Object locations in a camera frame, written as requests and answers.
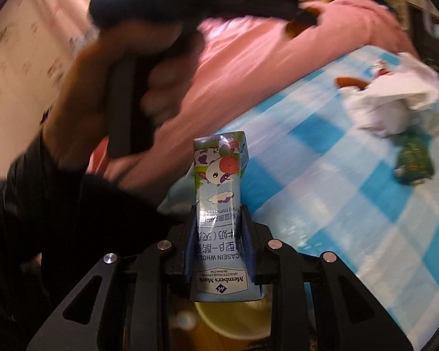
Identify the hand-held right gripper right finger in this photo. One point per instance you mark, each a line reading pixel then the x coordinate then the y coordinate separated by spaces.
pixel 247 252

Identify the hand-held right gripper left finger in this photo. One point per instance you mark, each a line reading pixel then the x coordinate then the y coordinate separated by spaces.
pixel 190 252

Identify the yellow bin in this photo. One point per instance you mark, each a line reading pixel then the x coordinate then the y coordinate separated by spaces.
pixel 234 318

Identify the cartoon cow milk carton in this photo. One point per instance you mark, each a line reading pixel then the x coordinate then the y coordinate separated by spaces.
pixel 219 190

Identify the person's left forearm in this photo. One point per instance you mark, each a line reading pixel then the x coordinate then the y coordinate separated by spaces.
pixel 40 208

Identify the person's left hand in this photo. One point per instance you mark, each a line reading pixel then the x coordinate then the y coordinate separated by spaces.
pixel 80 98

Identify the pink blanket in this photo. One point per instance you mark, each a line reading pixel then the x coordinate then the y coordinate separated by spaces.
pixel 259 62

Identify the green crumpled wrapper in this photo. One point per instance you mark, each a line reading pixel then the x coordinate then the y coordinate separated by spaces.
pixel 413 157

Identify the white crumpled tissue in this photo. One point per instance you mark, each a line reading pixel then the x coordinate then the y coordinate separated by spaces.
pixel 380 106

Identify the red orange snack packet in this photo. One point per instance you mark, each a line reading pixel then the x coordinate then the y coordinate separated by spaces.
pixel 351 82

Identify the red white crumpled wrapper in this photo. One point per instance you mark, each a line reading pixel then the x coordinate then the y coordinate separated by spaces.
pixel 381 68

